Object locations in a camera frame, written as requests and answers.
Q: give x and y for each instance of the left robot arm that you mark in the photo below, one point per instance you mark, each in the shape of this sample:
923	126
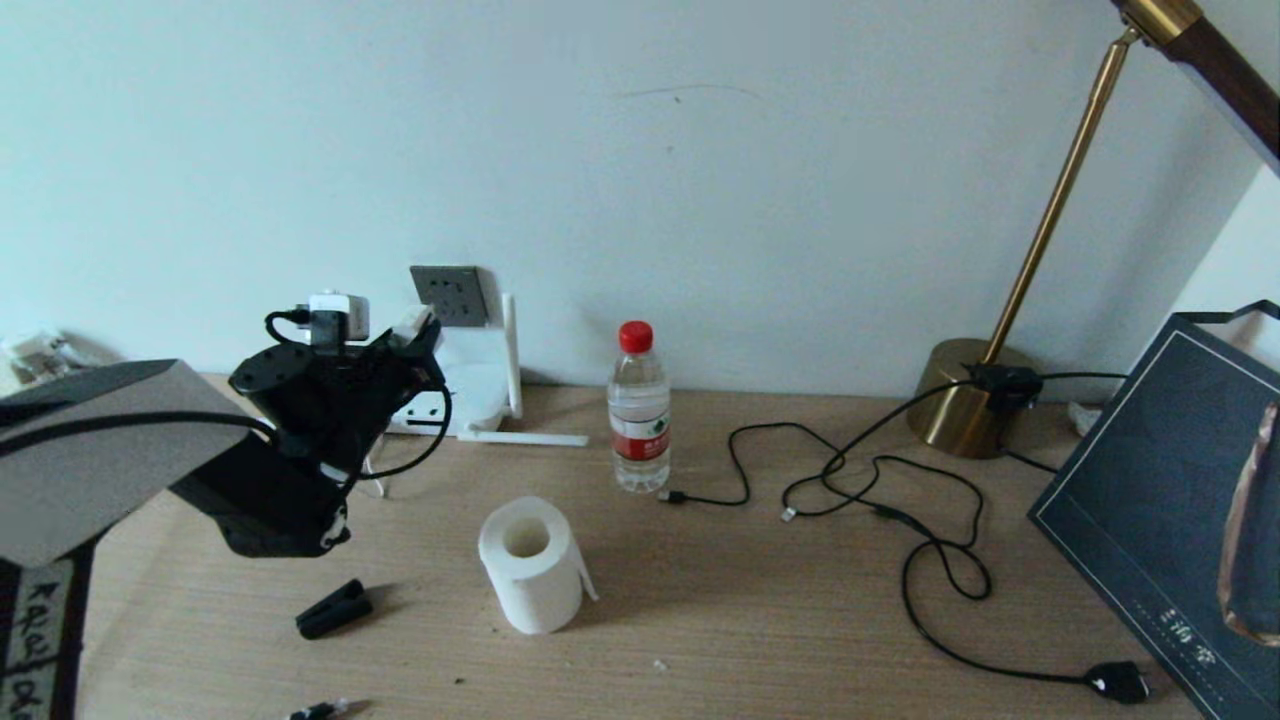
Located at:
100	470

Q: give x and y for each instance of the white power adapter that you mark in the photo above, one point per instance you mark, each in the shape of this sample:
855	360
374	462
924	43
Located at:
415	325

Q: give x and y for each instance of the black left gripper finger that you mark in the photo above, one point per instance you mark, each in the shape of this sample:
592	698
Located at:
435	350
390	342

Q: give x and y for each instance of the small white object by wall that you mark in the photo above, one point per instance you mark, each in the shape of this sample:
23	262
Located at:
40	355

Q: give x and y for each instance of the brass desk lamp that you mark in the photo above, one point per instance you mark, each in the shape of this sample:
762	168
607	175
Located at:
960	408

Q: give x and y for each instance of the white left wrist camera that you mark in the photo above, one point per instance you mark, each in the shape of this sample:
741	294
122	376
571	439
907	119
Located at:
345	310

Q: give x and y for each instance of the dark gift bag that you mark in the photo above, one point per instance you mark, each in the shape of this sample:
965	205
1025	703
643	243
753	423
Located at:
1140	500

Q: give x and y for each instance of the white toilet paper roll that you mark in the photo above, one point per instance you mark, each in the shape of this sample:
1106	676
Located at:
528	590

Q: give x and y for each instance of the water bottle red cap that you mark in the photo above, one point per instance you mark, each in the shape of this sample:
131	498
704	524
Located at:
638	420

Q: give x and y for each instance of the small white crumpled object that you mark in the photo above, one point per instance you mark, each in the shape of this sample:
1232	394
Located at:
1080	418

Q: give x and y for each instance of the white router with antennas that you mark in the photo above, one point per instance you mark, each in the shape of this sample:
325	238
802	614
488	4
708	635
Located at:
480	390

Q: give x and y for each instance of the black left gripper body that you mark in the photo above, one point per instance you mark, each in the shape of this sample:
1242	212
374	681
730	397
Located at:
370	390

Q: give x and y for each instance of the grey wall socket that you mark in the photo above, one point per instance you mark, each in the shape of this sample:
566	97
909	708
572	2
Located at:
460	295

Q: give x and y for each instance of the black power block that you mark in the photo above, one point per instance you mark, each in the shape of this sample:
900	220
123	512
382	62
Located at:
1000	383

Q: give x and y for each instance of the black plastic clip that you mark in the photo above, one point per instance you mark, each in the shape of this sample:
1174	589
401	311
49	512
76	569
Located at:
332	610

